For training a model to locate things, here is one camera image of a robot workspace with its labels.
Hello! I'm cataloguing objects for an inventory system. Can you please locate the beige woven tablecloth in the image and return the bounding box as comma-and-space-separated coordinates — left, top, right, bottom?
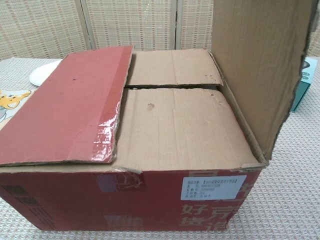
0, 56, 320, 240

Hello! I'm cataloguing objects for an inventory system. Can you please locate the teal speaker product box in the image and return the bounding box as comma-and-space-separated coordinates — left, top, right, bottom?
291, 56, 312, 112

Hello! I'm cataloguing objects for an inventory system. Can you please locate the white paper plate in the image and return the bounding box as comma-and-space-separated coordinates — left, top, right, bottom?
29, 59, 63, 87

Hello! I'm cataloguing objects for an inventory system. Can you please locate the woven folding screen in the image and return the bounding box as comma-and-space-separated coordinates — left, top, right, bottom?
0, 0, 320, 61

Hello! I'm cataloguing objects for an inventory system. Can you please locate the red cardboard shipping box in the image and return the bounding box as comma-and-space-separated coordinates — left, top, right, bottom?
0, 0, 317, 232

